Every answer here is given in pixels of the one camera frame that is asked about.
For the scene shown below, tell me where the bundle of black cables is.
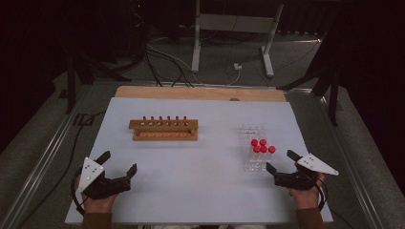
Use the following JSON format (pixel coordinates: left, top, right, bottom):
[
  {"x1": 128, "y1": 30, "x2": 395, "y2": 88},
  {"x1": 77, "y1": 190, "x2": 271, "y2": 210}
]
[{"x1": 143, "y1": 42, "x2": 204, "y2": 89}]

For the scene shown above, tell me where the hand-held gripper cable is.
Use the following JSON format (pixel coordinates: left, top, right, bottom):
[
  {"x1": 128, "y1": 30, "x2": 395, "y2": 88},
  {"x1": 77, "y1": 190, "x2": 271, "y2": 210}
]
[
  {"x1": 70, "y1": 167, "x2": 87, "y2": 218},
  {"x1": 314, "y1": 177, "x2": 330, "y2": 213}
]

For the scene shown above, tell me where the black tripod stand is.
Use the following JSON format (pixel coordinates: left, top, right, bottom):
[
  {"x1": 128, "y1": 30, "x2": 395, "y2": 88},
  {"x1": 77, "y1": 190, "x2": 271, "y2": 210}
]
[
  {"x1": 64, "y1": 47, "x2": 134, "y2": 115},
  {"x1": 276, "y1": 30, "x2": 341, "y2": 127}
]

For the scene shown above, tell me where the clear plastic tube rack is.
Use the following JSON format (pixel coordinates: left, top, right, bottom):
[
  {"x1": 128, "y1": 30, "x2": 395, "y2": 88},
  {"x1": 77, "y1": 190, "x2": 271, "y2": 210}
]
[{"x1": 238, "y1": 123, "x2": 277, "y2": 173}]

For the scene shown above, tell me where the black floor cable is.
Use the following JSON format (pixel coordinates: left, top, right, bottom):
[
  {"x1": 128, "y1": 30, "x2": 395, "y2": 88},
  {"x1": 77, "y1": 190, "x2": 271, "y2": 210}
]
[{"x1": 17, "y1": 110, "x2": 107, "y2": 229}]

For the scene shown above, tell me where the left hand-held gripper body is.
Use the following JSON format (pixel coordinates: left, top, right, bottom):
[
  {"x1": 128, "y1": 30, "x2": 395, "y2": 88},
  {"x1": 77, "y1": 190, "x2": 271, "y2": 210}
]
[{"x1": 76, "y1": 156, "x2": 133, "y2": 201}]

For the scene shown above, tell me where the light blue table mat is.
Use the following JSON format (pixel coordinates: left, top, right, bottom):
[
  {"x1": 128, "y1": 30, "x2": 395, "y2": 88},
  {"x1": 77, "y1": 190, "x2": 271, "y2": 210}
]
[{"x1": 64, "y1": 95, "x2": 334, "y2": 226}]

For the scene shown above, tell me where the person's left hand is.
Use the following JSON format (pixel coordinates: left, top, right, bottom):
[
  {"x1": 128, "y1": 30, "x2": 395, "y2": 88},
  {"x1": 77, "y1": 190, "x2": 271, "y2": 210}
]
[{"x1": 75, "y1": 174, "x2": 119, "y2": 215}]

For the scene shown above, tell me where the white plug with cable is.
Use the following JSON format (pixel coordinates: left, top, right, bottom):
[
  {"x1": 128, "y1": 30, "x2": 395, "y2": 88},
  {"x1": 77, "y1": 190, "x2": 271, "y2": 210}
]
[{"x1": 226, "y1": 63, "x2": 244, "y2": 87}]

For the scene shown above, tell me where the right hand-held gripper cable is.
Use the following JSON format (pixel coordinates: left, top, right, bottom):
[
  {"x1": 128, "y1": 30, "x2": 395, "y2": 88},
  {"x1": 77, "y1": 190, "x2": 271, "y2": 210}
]
[{"x1": 314, "y1": 177, "x2": 330, "y2": 213}]

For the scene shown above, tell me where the left hand-held gripper cable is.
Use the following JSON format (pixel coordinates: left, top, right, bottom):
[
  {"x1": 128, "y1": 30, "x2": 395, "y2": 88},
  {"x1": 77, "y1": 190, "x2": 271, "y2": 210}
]
[{"x1": 70, "y1": 167, "x2": 87, "y2": 218}]

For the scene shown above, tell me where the metal floor rail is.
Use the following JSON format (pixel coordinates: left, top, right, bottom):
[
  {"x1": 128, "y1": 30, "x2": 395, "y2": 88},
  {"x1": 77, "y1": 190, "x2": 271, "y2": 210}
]
[
  {"x1": 316, "y1": 94, "x2": 387, "y2": 229},
  {"x1": 0, "y1": 85, "x2": 94, "y2": 229}
]

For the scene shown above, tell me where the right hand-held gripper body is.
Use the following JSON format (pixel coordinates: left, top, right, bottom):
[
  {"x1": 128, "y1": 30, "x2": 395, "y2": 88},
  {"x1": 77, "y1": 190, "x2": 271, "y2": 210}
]
[{"x1": 273, "y1": 153, "x2": 340, "y2": 192}]

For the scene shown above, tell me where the person's right hand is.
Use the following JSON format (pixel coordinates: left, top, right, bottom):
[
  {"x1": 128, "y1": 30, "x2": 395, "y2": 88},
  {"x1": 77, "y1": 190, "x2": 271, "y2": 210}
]
[{"x1": 287, "y1": 172, "x2": 327, "y2": 211}]

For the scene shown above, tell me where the grey metal stand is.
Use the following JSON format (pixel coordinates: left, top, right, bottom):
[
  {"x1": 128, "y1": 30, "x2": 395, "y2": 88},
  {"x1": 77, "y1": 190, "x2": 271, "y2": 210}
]
[{"x1": 190, "y1": 0, "x2": 286, "y2": 78}]

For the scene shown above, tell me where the wooden test tube rack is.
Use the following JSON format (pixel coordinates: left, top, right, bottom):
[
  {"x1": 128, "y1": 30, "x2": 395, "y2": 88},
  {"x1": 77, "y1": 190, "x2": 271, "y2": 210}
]
[{"x1": 128, "y1": 115, "x2": 200, "y2": 142}]

